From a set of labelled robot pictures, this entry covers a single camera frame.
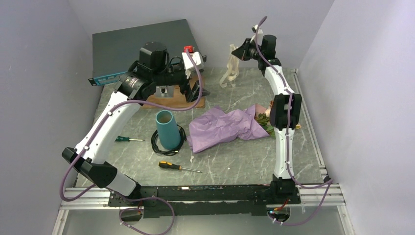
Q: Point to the purple flower bouquet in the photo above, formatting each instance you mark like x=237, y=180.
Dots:
x=215, y=126

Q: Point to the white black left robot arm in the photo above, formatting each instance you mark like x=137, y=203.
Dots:
x=154, y=68

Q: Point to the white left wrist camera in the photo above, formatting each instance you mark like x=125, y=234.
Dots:
x=192, y=60

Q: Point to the aluminium frame rail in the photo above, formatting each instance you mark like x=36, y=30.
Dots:
x=99, y=199

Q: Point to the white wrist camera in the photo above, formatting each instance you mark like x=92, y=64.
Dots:
x=257, y=30
x=192, y=60

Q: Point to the grey teal network switch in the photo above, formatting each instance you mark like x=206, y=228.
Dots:
x=114, y=51

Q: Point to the teal vase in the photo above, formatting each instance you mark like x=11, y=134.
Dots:
x=168, y=131

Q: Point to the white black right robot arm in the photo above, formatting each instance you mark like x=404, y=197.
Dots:
x=286, y=105

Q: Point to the orange black screwdriver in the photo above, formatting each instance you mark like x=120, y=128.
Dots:
x=169, y=165

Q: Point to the grey metal stand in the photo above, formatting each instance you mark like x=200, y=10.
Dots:
x=165, y=91

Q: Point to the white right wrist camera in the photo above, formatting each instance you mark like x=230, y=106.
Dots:
x=257, y=30

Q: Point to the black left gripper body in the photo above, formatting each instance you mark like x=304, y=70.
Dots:
x=178, y=78

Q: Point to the brown wooden board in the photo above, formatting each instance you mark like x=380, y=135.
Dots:
x=178, y=101

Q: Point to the green handled screwdriver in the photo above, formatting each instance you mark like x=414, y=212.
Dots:
x=126, y=139

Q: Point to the beige ribbon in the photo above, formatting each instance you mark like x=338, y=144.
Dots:
x=232, y=71

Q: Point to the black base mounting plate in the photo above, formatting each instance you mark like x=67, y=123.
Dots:
x=210, y=200

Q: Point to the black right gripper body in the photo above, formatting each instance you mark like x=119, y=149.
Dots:
x=253, y=52

